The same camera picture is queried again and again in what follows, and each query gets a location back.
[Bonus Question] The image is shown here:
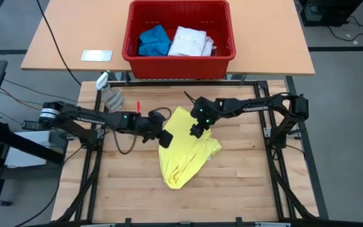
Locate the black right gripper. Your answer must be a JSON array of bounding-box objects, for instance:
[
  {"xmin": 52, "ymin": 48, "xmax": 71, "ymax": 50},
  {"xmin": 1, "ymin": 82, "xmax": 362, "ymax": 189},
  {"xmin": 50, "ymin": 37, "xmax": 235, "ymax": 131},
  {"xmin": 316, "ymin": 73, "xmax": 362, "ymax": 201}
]
[{"xmin": 190, "ymin": 113, "xmax": 214, "ymax": 139}]

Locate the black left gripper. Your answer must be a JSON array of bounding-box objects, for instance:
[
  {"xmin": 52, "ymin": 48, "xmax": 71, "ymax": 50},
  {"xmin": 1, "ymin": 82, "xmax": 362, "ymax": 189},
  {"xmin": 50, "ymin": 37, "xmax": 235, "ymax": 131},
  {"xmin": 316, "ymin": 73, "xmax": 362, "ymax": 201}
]
[{"xmin": 137, "ymin": 121, "xmax": 174, "ymax": 149}]

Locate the yellow t-shirt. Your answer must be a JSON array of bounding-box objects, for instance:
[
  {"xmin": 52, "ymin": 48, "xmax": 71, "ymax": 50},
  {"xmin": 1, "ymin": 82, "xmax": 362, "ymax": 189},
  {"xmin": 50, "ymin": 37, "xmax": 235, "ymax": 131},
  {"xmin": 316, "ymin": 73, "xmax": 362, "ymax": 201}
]
[{"xmin": 158, "ymin": 106, "xmax": 222, "ymax": 190}]

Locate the red plastic laundry bin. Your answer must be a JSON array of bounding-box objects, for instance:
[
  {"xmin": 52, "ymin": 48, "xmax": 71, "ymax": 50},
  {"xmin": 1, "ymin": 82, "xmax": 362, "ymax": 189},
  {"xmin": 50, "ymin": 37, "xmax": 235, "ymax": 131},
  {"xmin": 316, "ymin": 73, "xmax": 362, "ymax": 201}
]
[{"xmin": 121, "ymin": 0, "xmax": 236, "ymax": 79}]

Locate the clear spray bottle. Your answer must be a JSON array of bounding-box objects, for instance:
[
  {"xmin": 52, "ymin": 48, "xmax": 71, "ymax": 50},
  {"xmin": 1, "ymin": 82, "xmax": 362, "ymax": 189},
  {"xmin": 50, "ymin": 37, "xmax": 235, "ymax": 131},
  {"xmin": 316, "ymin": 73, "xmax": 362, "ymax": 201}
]
[{"xmin": 95, "ymin": 69, "xmax": 126, "ymax": 114}]

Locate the small white crumpled garment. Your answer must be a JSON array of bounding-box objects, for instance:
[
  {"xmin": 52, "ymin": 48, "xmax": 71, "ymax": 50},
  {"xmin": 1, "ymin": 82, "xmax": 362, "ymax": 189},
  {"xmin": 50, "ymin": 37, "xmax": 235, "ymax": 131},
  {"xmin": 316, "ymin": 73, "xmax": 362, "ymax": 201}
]
[{"xmin": 202, "ymin": 36, "xmax": 216, "ymax": 57}]

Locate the white folded garment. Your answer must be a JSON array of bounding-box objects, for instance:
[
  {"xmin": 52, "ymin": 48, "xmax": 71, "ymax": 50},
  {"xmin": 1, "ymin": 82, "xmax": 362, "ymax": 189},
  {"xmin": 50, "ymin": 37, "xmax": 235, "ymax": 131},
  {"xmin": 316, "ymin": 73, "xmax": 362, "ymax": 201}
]
[{"xmin": 168, "ymin": 25, "xmax": 207, "ymax": 57}]

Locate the blue folded garment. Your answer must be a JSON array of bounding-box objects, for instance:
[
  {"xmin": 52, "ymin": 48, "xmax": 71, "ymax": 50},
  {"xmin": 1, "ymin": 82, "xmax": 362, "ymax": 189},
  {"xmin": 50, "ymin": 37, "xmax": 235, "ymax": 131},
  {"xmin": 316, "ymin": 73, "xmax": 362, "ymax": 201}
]
[{"xmin": 137, "ymin": 24, "xmax": 172, "ymax": 57}]

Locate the light wooden desk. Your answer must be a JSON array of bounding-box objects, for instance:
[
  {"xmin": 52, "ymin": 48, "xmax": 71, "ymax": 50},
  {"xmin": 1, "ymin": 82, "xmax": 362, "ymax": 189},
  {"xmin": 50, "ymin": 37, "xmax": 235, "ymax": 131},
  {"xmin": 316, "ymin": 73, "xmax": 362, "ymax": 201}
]
[{"xmin": 20, "ymin": 0, "xmax": 316, "ymax": 76}]

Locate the black power adapter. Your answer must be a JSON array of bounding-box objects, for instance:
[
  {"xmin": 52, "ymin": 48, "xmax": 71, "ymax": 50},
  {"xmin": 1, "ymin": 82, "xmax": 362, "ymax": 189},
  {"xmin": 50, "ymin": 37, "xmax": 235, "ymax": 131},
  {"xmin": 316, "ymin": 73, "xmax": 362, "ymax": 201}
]
[{"xmin": 21, "ymin": 120, "xmax": 43, "ymax": 131}]

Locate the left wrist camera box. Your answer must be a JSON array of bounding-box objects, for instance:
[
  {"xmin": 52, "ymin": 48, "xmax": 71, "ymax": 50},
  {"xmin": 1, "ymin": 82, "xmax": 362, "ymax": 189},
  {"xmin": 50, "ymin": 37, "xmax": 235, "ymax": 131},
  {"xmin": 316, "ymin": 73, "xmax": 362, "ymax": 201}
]
[{"xmin": 149, "ymin": 110, "xmax": 166, "ymax": 124}]

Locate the black aluminium table frame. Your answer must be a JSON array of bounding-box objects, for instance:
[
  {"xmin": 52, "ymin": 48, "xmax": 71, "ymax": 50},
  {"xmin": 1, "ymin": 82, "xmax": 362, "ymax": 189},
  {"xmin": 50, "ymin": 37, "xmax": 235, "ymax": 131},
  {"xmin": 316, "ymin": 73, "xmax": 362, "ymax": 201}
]
[{"xmin": 54, "ymin": 79, "xmax": 320, "ymax": 227}]

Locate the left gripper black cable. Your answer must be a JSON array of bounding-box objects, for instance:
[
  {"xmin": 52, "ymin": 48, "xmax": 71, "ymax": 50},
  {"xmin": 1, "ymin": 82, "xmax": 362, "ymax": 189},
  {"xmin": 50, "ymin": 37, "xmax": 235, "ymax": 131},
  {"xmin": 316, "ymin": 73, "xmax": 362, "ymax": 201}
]
[{"xmin": 112, "ymin": 107, "xmax": 173, "ymax": 155}]

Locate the thin black floor cable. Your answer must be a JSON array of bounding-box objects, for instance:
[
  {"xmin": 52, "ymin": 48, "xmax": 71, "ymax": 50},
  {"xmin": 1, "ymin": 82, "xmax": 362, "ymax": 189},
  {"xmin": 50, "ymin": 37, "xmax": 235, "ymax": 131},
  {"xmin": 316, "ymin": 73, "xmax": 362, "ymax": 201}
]
[{"xmin": 3, "ymin": 78, "xmax": 78, "ymax": 103}]

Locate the orange floor cable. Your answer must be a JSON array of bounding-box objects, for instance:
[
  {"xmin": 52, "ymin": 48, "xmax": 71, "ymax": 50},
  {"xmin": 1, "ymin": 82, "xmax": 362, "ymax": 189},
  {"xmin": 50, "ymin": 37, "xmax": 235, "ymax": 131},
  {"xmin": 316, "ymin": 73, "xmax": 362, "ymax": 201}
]
[{"xmin": 0, "ymin": 90, "xmax": 43, "ymax": 111}]

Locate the long black cable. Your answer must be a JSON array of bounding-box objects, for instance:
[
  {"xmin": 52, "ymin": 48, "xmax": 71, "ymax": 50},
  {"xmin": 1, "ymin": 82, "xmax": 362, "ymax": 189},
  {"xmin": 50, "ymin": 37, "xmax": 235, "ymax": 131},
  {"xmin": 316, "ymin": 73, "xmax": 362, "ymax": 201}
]
[{"xmin": 35, "ymin": 0, "xmax": 82, "ymax": 86}]

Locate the looped black floor cable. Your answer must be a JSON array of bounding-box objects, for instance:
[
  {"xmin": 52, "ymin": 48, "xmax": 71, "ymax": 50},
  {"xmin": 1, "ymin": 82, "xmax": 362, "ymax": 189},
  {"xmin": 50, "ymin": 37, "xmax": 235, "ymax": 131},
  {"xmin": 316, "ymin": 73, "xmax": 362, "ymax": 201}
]
[{"xmin": 326, "ymin": 15, "xmax": 363, "ymax": 42}]

